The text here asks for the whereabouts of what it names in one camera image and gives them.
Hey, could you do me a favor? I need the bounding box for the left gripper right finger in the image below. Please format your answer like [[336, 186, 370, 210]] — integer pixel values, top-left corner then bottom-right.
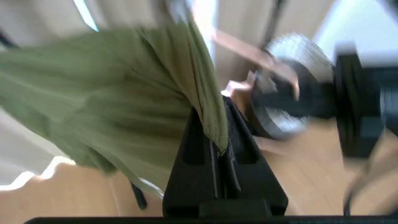
[[217, 95, 289, 218]]

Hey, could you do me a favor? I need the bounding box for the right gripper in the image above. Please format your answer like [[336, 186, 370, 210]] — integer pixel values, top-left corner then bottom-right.
[[334, 52, 398, 159]]

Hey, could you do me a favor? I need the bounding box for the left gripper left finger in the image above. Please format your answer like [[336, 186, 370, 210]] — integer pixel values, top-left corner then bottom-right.
[[162, 106, 219, 218]]

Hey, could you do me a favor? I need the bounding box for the pink clothes hanger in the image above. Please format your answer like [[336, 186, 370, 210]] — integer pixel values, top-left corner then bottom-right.
[[210, 28, 301, 100]]

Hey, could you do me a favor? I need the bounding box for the green long-sleeved shirt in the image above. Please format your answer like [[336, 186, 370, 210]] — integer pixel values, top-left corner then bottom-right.
[[0, 21, 230, 195]]

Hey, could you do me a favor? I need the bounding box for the white laundry basket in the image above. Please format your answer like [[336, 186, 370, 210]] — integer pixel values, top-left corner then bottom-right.
[[251, 32, 336, 141]]

